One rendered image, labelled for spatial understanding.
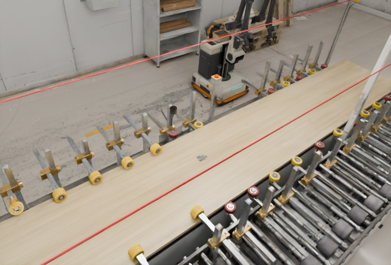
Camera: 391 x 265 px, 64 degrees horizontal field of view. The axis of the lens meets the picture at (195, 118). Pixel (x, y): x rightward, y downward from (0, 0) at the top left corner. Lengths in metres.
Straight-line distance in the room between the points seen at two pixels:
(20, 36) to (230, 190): 3.50
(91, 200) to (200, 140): 0.98
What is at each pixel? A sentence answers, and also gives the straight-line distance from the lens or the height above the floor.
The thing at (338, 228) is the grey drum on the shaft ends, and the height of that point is 0.83.
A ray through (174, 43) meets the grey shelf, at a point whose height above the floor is 0.14.
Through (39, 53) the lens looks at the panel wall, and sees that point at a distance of 4.93.
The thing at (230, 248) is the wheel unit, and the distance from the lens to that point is 1.98.
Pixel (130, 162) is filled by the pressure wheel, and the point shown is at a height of 0.96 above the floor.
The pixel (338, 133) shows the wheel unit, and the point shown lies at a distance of 3.09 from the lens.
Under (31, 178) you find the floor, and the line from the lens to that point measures 3.77.
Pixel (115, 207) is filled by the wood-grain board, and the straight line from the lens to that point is 2.19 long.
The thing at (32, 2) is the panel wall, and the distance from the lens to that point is 4.68.
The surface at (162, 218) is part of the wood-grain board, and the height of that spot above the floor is 0.90.
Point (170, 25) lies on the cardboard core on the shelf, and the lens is 5.50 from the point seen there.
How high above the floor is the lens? 2.68
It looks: 39 degrees down
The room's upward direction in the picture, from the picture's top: 5 degrees clockwise
